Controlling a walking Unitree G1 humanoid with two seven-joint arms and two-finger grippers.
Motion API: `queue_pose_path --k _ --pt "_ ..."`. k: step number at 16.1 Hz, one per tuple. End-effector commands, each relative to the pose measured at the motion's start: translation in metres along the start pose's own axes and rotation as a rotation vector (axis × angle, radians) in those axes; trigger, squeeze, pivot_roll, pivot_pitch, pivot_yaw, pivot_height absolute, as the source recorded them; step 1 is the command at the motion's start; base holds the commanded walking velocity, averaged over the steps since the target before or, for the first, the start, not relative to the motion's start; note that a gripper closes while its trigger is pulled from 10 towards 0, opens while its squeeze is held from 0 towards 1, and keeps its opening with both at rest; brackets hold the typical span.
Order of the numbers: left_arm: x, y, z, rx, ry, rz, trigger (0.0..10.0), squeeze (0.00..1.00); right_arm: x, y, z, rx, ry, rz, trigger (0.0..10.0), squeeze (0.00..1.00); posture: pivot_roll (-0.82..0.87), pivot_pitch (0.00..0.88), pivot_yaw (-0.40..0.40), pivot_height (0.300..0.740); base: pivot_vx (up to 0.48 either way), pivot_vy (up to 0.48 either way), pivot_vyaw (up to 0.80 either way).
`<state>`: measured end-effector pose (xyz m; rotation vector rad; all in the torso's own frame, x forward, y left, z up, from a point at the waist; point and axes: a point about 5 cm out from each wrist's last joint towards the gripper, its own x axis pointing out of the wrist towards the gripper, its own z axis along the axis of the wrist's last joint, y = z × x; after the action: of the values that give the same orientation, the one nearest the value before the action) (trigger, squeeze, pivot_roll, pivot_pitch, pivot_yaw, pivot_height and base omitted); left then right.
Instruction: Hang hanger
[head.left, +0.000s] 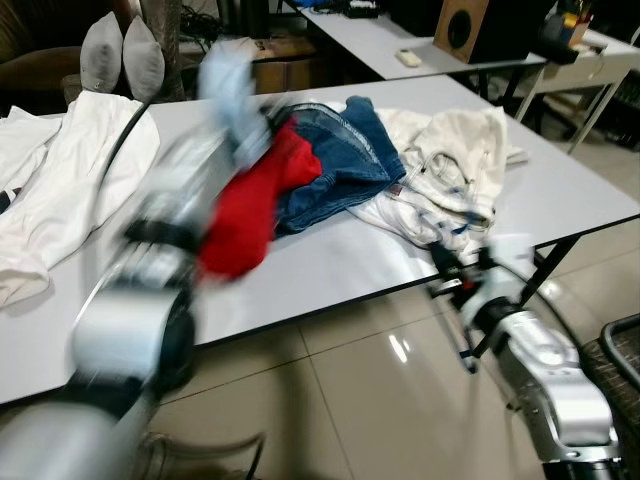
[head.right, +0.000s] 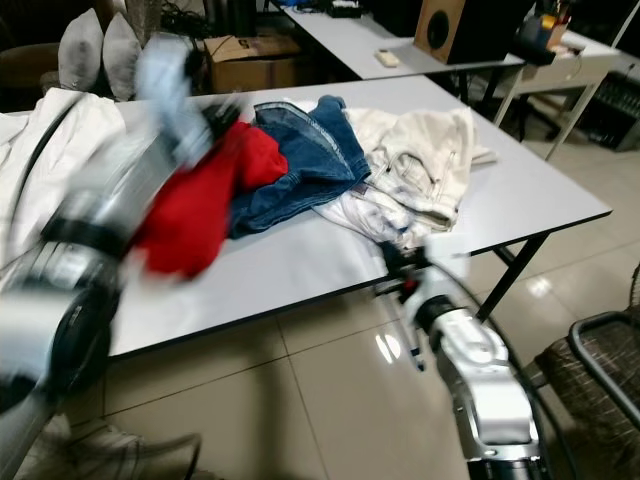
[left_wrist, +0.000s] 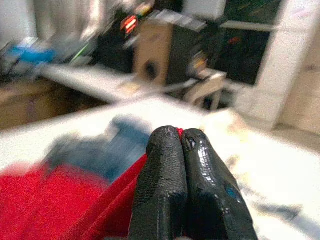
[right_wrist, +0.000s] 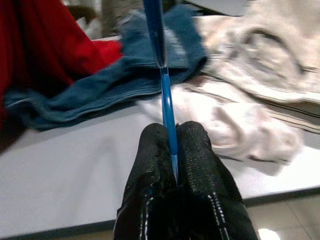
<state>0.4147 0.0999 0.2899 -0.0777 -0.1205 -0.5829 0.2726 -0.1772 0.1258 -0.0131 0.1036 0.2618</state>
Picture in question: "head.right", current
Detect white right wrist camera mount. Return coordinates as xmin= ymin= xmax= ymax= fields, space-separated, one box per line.
xmin=420 ymin=232 xmax=471 ymax=301

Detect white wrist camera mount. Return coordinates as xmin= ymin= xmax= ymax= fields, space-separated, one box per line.
xmin=420 ymin=232 xmax=471 ymax=301
xmin=135 ymin=35 xmax=211 ymax=141

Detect large white garment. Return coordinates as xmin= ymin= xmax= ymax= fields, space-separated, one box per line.
xmin=0 ymin=88 xmax=126 ymax=266

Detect black audio mixer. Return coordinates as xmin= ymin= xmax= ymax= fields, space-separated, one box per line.
xmin=575 ymin=65 xmax=640 ymax=151

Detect white denim garment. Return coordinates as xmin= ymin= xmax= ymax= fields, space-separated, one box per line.
xmin=315 ymin=185 xmax=441 ymax=251

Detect blue denim jeans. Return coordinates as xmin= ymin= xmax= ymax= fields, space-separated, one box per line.
xmin=228 ymin=95 xmax=371 ymax=239

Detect red t-shirt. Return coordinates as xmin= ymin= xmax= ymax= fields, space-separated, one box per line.
xmin=135 ymin=120 xmax=289 ymax=281

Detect cream denim trousers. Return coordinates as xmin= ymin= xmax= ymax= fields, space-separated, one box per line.
xmin=345 ymin=105 xmax=496 ymax=226

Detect brown wicker chair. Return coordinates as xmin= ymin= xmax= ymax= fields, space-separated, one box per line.
xmin=530 ymin=265 xmax=640 ymax=480

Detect black pen holder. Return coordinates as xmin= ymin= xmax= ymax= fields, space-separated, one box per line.
xmin=518 ymin=10 xmax=571 ymax=66

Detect brown cardboard box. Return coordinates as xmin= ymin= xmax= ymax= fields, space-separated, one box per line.
xmin=205 ymin=35 xmax=301 ymax=93

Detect dark brown armchair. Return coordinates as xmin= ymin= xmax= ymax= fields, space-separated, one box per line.
xmin=0 ymin=40 xmax=66 ymax=111

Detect wooden speaker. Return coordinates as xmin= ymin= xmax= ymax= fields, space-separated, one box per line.
xmin=413 ymin=0 xmax=526 ymax=66

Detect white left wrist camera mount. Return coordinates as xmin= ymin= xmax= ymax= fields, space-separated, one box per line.
xmin=135 ymin=35 xmax=211 ymax=141

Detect black table leg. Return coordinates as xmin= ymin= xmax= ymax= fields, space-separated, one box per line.
xmin=475 ymin=232 xmax=556 ymax=321

